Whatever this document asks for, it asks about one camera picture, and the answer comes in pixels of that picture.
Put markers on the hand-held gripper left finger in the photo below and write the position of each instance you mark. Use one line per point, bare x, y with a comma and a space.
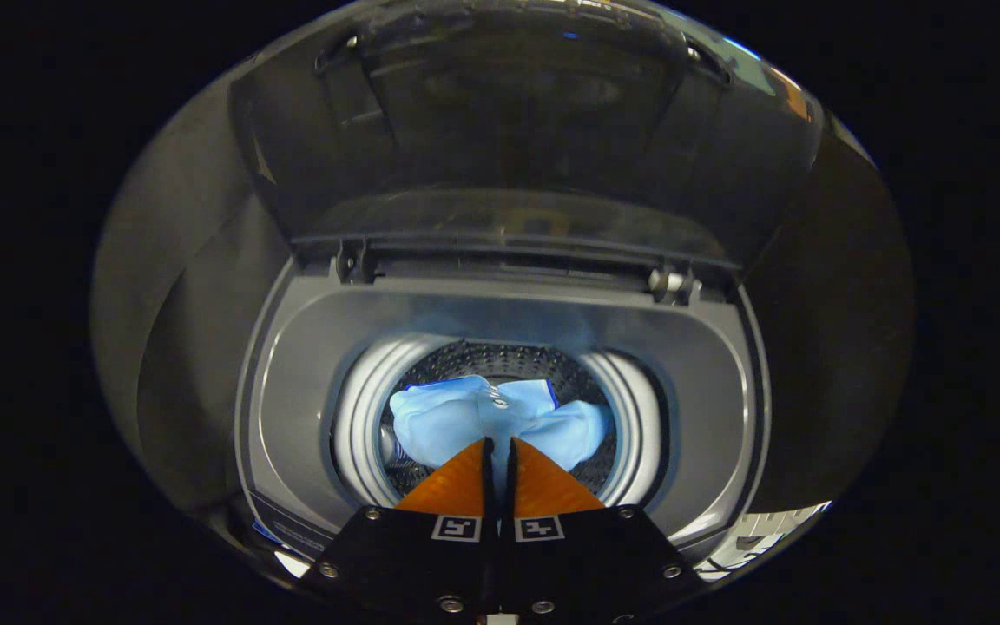
413, 564

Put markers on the dark washing machine lid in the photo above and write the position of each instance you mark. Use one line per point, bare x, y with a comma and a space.
509, 130

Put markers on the light blue polo shirt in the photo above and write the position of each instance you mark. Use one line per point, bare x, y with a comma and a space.
448, 421

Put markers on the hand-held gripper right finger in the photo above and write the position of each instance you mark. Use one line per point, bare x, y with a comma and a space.
595, 564

